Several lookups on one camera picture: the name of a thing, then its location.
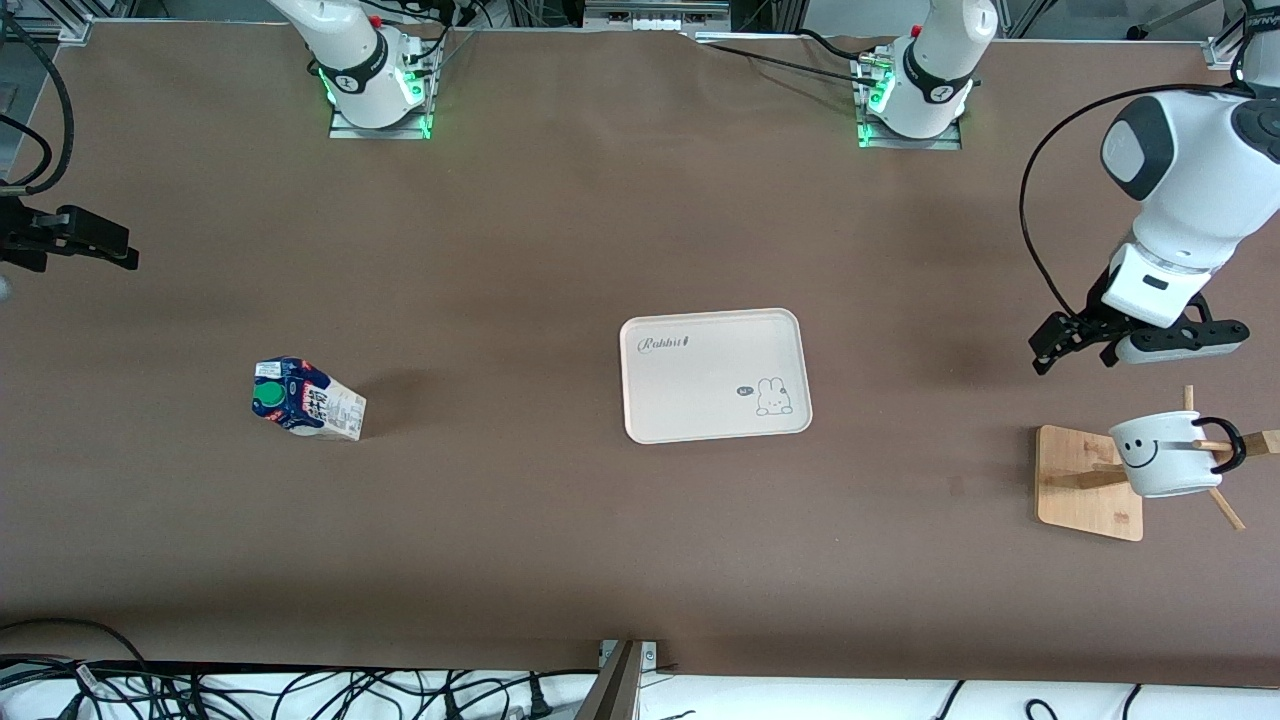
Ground blue white milk carton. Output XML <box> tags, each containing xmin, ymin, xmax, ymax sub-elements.
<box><xmin>252</xmin><ymin>357</ymin><xmax>367</xmax><ymax>441</ymax></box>

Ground aluminium left arm base plate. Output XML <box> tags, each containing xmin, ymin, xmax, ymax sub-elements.
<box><xmin>855</xmin><ymin>45</ymin><xmax>964</xmax><ymax>151</ymax></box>

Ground grey power strip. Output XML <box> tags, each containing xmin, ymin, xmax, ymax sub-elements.
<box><xmin>585</xmin><ymin>0</ymin><xmax>731</xmax><ymax>31</ymax></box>

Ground cream rabbit print tray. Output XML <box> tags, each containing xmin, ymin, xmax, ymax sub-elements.
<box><xmin>620</xmin><ymin>308</ymin><xmax>813</xmax><ymax>445</ymax></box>

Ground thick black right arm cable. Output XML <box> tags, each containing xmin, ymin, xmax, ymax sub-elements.
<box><xmin>0</xmin><ymin>15</ymin><xmax>76</xmax><ymax>196</ymax></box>

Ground short black table cable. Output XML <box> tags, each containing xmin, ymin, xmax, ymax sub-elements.
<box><xmin>795</xmin><ymin>28</ymin><xmax>873</xmax><ymax>59</ymax></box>

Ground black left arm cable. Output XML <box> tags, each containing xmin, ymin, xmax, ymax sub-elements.
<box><xmin>1018</xmin><ymin>85</ymin><xmax>1253</xmax><ymax>321</ymax></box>

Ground long black table cable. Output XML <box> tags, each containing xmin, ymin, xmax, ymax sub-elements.
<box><xmin>690</xmin><ymin>35</ymin><xmax>883</xmax><ymax>89</ymax></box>

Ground dark aluminium post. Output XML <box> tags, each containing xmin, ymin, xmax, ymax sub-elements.
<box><xmin>575</xmin><ymin>640</ymin><xmax>643</xmax><ymax>720</ymax></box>

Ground wooden mug stand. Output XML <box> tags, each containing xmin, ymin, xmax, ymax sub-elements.
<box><xmin>1035</xmin><ymin>385</ymin><xmax>1280</xmax><ymax>543</ymax></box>

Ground white smiley face cup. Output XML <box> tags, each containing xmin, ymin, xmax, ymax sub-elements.
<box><xmin>1108</xmin><ymin>410</ymin><xmax>1248</xmax><ymax>499</ymax></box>

